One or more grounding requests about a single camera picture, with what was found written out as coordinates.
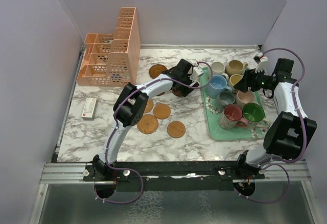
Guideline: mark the red pink mug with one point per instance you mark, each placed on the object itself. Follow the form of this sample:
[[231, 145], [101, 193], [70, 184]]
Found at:
[[232, 116]]

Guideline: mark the light wooden front coaster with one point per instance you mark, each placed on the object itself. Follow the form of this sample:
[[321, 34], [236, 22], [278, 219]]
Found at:
[[176, 129]]

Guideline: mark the green mug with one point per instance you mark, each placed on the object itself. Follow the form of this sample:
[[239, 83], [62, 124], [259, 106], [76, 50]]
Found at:
[[255, 116]]

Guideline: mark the small silver card box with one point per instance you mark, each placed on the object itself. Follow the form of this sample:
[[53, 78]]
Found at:
[[89, 109]]

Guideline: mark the light wooden coaster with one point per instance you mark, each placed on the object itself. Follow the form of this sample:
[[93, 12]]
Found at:
[[162, 111], [176, 129]]

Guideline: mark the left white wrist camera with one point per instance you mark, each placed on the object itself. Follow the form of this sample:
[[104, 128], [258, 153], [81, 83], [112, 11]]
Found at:
[[195, 72]]

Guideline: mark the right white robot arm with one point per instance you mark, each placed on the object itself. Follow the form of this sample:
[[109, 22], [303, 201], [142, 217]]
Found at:
[[289, 135]]

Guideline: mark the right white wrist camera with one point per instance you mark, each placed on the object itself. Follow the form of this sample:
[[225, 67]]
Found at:
[[261, 61]]

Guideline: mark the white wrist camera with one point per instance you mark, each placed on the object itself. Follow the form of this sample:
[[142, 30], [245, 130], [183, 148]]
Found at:
[[261, 61], [195, 72]]

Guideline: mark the white cream mug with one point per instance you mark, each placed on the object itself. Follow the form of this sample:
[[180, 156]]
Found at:
[[218, 68]]

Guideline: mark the grey mug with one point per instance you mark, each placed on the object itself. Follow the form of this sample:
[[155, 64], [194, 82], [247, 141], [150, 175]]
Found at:
[[223, 99]]

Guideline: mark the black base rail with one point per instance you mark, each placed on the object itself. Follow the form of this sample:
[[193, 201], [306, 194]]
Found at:
[[167, 175]]

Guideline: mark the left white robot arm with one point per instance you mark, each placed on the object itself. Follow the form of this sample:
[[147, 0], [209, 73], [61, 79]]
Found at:
[[130, 106]]

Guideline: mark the woven rattan coaster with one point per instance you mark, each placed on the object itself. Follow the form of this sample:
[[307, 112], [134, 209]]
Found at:
[[149, 106], [148, 124]]

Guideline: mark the peach mesh file organizer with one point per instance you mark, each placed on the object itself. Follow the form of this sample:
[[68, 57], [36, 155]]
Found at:
[[111, 60]]

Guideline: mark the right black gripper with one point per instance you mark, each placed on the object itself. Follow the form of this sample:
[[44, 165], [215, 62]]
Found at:
[[249, 80]]

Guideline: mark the brown ringed wooden coaster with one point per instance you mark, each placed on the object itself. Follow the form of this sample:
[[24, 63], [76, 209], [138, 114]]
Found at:
[[156, 70]]

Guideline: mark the yellow mug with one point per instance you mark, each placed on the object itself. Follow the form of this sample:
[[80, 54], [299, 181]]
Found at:
[[234, 79]]

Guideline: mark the beige speckled mug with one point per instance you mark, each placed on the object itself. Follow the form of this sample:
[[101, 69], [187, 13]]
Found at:
[[235, 67]]

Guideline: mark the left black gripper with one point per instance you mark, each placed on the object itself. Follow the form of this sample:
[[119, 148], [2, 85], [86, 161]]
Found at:
[[185, 90]]

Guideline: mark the light blue mug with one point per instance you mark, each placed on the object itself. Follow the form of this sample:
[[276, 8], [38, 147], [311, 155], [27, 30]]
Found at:
[[217, 85]]

